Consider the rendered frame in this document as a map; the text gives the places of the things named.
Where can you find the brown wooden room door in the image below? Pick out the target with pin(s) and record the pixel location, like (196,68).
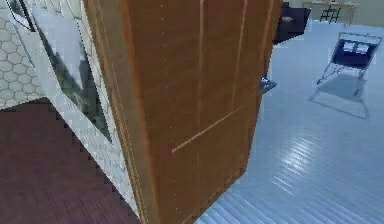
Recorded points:
(200,100)

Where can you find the dark sofa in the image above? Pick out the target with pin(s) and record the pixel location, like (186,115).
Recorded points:
(291,21)

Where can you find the black chair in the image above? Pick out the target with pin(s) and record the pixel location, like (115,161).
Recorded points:
(330,13)

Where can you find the dark blue folding chair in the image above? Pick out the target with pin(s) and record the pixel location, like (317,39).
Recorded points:
(353,55)

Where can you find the light wooden table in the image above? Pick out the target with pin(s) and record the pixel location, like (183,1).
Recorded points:
(336,5)

